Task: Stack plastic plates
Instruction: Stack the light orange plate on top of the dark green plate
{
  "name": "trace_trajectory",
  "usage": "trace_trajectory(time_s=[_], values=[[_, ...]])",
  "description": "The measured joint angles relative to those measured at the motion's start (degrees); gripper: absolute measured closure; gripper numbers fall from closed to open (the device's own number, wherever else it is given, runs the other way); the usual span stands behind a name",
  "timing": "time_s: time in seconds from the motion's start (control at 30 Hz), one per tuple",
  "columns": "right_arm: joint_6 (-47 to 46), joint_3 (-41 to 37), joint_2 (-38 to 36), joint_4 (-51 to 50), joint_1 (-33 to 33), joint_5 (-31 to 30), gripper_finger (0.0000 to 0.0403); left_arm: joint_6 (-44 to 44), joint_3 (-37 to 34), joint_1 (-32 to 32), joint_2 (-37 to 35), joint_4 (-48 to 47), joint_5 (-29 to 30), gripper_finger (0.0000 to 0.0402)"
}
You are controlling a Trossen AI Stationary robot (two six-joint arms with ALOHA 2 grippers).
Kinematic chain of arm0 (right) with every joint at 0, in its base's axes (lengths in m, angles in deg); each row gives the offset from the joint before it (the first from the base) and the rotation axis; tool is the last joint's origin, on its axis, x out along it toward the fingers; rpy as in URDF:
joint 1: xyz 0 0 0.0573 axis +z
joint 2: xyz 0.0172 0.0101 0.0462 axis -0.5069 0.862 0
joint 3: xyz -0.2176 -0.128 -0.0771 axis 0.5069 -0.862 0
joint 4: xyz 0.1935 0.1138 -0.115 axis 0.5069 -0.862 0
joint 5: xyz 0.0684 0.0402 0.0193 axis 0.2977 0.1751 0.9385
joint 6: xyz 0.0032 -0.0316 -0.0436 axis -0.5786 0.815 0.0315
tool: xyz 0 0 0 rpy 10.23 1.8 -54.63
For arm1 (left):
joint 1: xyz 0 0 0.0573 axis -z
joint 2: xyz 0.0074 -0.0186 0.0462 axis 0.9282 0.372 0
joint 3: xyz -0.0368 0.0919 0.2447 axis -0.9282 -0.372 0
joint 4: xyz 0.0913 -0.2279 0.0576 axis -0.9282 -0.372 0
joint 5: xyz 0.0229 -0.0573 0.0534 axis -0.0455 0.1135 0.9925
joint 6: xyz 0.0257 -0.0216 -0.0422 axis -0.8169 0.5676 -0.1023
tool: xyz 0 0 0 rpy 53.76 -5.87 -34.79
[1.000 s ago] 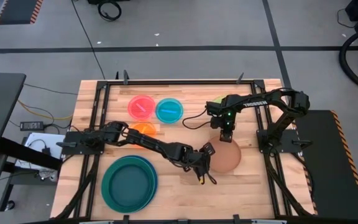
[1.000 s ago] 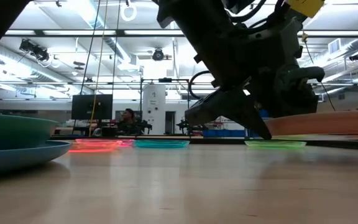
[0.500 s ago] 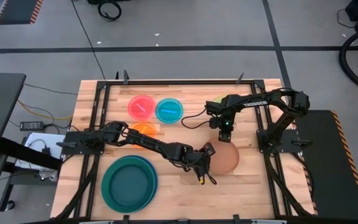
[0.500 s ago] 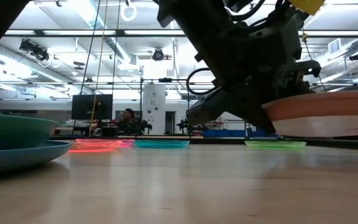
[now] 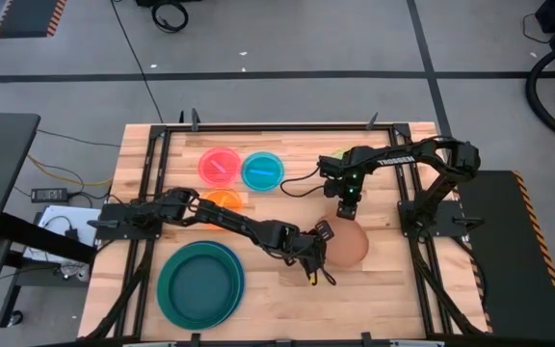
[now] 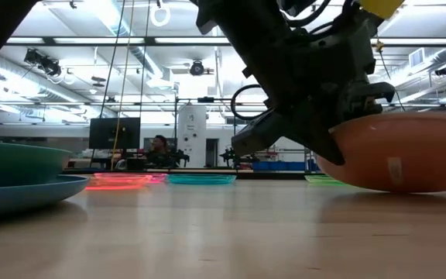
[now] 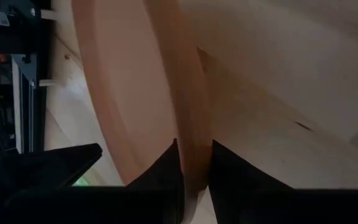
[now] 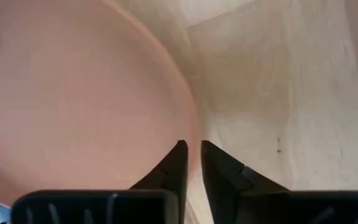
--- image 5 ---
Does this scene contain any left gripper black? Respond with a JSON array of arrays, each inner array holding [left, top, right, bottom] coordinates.
[[286, 218, 337, 288]]

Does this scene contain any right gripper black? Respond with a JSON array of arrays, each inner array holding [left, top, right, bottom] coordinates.
[[325, 173, 367, 222]]

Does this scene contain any medium brown plate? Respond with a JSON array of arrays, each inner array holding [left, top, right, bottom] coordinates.
[[322, 213, 371, 270]]

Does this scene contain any large blue plate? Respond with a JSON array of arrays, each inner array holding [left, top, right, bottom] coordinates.
[[223, 242, 247, 321]]

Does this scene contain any small cyan translucent plate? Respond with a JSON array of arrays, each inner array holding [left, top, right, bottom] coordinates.
[[240, 150, 287, 193]]

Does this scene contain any small orange translucent plate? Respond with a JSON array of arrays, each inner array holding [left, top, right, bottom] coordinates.
[[198, 187, 245, 230]]

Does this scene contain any large teal green plate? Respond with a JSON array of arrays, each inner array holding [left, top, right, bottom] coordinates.
[[156, 240, 242, 333]]

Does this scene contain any small red translucent plate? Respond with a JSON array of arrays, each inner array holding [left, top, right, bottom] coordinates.
[[197, 146, 243, 189]]

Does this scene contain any black hazard-striped floor mat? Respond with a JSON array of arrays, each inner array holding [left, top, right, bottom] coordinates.
[[452, 169, 555, 342], [0, 0, 67, 40]]

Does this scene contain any white box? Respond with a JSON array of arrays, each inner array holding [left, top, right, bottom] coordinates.
[[22, 204, 104, 267]]

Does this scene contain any black power adapter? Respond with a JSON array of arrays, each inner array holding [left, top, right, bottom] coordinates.
[[30, 187, 69, 204]]

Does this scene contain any black desk beam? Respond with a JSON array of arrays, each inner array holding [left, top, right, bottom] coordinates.
[[0, 211, 97, 347]]

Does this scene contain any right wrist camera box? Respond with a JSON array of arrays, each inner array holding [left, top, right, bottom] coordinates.
[[318, 153, 345, 181]]

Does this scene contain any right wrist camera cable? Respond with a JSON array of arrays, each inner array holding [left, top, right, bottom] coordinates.
[[279, 165, 326, 199]]

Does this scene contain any black aluminium table frame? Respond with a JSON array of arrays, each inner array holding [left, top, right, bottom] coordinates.
[[82, 121, 489, 341]]

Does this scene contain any thick black hose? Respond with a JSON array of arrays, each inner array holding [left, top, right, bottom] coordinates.
[[524, 40, 555, 149]]

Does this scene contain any yellow cable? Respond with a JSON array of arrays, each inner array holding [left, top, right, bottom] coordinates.
[[26, 153, 116, 189]]

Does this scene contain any thin black cable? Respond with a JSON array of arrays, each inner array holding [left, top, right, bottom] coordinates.
[[36, 127, 122, 148]]

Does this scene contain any long black floor cable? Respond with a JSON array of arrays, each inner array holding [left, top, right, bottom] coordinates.
[[110, 0, 165, 124]]

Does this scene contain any coiled black cable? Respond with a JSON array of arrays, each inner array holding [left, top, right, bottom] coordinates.
[[149, 0, 191, 35]]

